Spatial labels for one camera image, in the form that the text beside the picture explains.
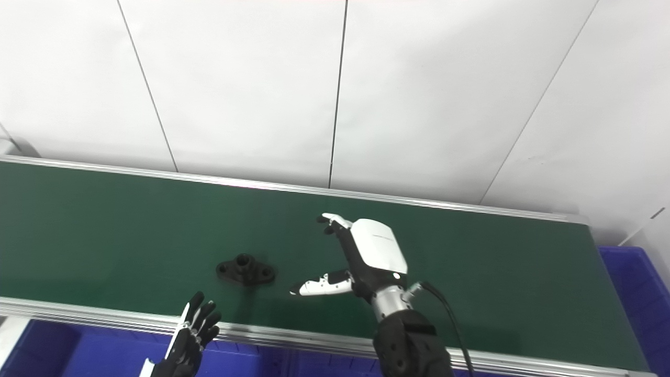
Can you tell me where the black flanged metal part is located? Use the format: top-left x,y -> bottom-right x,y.
216,253 -> 277,286

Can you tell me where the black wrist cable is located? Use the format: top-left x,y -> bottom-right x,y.
414,281 -> 475,377

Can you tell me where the green conveyor belt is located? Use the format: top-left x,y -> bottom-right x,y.
0,154 -> 657,377
0,161 -> 650,372

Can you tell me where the blue plastic bin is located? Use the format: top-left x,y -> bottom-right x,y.
0,319 -> 283,377
283,348 -> 524,377
599,246 -> 670,377

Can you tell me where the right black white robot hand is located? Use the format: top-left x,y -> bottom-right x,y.
289,213 -> 409,303

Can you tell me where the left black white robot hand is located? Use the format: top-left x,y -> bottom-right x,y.
139,292 -> 222,377

